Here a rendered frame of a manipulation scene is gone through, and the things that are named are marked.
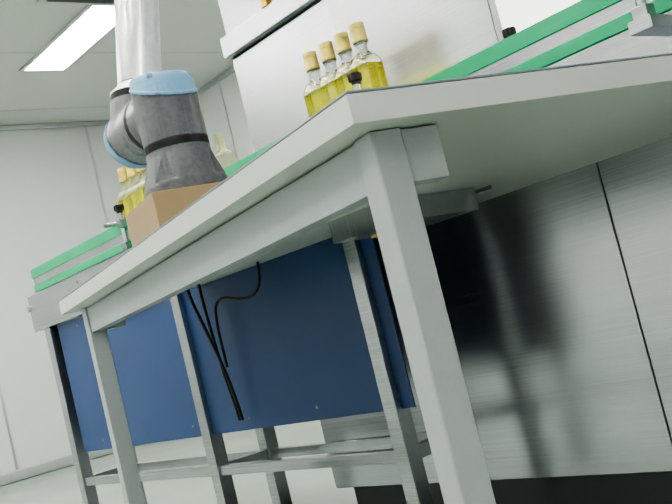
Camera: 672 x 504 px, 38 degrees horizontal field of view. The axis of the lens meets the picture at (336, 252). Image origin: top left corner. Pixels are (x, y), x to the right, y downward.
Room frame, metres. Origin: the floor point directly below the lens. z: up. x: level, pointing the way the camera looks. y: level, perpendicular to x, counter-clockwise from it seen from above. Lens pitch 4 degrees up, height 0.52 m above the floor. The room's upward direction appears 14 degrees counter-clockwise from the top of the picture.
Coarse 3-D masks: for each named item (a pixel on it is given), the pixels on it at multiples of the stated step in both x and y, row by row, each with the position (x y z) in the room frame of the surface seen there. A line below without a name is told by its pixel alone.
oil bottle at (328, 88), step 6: (330, 72) 2.18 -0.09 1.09; (324, 78) 2.19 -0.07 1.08; (330, 78) 2.18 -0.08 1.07; (324, 84) 2.19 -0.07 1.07; (330, 84) 2.18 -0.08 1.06; (324, 90) 2.20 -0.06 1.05; (330, 90) 2.18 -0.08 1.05; (336, 90) 2.17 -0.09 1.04; (324, 96) 2.20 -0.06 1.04; (330, 96) 2.19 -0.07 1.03; (336, 96) 2.17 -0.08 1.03; (324, 102) 2.20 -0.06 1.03
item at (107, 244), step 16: (272, 144) 2.19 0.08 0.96; (240, 160) 2.30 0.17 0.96; (96, 240) 2.91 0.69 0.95; (112, 240) 2.84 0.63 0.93; (64, 256) 3.09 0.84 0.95; (80, 256) 3.01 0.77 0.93; (96, 256) 2.92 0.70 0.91; (112, 256) 2.85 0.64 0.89; (32, 272) 3.29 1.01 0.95; (48, 272) 3.20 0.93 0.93; (64, 272) 3.11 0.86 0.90
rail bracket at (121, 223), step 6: (120, 204) 2.73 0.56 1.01; (114, 210) 2.74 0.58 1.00; (120, 210) 2.74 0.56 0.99; (120, 216) 2.74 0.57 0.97; (120, 222) 2.73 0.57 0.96; (126, 222) 2.74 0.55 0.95; (120, 228) 2.74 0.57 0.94; (126, 228) 2.74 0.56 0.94; (126, 234) 2.74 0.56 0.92; (126, 240) 2.74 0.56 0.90; (126, 246) 2.73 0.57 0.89
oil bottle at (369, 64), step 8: (360, 56) 2.09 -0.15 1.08; (368, 56) 2.09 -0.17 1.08; (376, 56) 2.11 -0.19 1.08; (352, 64) 2.11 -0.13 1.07; (360, 64) 2.09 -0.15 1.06; (368, 64) 2.08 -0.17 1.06; (376, 64) 2.10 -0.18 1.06; (360, 72) 2.10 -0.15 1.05; (368, 72) 2.08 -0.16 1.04; (376, 72) 2.10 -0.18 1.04; (384, 72) 2.11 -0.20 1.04; (368, 80) 2.08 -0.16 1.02; (376, 80) 2.09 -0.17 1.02; (384, 80) 2.11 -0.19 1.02
